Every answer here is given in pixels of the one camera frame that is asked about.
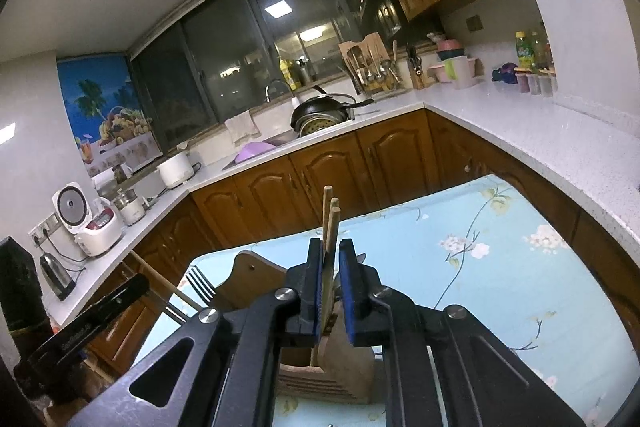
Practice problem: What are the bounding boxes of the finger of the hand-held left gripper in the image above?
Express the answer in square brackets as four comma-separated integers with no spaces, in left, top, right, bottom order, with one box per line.
[80,274,151,335]
[0,237,51,353]

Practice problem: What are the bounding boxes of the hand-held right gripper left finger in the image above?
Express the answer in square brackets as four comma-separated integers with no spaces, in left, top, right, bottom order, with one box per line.
[65,237,326,427]

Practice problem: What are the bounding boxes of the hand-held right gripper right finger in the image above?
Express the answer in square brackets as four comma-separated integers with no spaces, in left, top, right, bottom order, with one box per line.
[337,237,587,427]

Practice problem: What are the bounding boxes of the wooden utensil holder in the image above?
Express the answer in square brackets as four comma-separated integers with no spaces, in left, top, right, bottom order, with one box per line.
[220,251,386,405]

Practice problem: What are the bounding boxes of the steel fork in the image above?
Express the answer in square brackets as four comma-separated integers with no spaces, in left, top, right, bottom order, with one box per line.
[185,265,218,308]

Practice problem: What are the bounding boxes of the rack of hanging kitchen utensils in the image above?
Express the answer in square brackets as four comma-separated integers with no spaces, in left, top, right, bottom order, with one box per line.
[345,46,403,95]

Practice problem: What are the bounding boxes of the steel electric kettle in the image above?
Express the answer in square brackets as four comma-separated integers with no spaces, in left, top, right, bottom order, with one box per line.
[39,252,77,303]

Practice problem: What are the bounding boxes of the white rice cooker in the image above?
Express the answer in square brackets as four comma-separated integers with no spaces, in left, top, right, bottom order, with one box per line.
[52,182,123,258]

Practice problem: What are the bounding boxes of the small glass jar appliance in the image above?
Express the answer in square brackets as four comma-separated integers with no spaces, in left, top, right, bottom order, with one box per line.
[112,188,148,226]

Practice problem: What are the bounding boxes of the wooden lower cabinets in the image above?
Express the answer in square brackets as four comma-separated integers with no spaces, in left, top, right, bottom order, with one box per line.
[85,109,640,378]

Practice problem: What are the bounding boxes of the paper towel roll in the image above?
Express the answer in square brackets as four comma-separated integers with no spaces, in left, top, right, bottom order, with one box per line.
[92,167,118,195]

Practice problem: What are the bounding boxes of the white electric pot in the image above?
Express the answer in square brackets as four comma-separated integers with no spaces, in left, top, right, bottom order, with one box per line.
[156,150,195,188]

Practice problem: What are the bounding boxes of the blue floral tablecloth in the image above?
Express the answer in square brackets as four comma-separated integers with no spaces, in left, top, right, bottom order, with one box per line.
[145,174,631,427]

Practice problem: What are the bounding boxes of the purple plastic basin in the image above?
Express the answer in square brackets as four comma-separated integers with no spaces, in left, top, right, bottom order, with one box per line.
[234,141,277,162]

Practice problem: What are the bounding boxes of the perforated metal colander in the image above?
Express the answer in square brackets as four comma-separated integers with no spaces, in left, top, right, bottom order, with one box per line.
[296,113,353,138]

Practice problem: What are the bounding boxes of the hanging dish towel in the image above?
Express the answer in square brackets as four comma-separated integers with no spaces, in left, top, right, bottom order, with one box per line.
[223,109,261,145]

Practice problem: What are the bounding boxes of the black wok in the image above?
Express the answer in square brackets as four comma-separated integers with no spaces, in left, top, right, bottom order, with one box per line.
[290,85,375,120]

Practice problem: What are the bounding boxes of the curved sink faucet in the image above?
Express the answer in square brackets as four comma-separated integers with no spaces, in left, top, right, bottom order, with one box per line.
[265,79,293,104]

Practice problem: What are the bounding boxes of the yellow dish soap bottle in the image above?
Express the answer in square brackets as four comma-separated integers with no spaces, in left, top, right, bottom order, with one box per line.
[278,57,300,90]

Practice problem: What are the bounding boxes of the wooden knife block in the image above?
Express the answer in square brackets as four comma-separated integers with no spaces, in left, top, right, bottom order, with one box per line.
[406,44,426,90]

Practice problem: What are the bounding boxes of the speckled white kitchen countertop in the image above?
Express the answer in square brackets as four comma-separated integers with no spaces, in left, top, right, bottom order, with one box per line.
[42,72,640,328]

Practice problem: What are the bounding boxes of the stack of pink plastic bowls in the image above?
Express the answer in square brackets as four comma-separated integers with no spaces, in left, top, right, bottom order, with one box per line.
[427,33,476,88]

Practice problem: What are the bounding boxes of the wooden cutting board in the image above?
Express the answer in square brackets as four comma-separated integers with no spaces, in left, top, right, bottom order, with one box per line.
[338,33,385,72]

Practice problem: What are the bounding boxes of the dark kitchen window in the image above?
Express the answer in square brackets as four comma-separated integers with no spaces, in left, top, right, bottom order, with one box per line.
[127,0,396,155]

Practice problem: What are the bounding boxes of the purple plastic object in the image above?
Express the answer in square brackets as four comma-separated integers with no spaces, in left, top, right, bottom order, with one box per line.
[491,62,518,84]

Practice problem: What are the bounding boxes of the green drink bottle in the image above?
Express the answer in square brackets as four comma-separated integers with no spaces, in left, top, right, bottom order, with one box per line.
[515,31,535,70]

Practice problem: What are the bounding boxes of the wall outlet strip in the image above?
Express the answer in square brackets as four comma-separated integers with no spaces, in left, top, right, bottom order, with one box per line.
[27,214,61,248]

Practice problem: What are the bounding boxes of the tropical fruit wall poster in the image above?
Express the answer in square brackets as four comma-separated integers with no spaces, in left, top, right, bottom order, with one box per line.
[57,56,153,178]

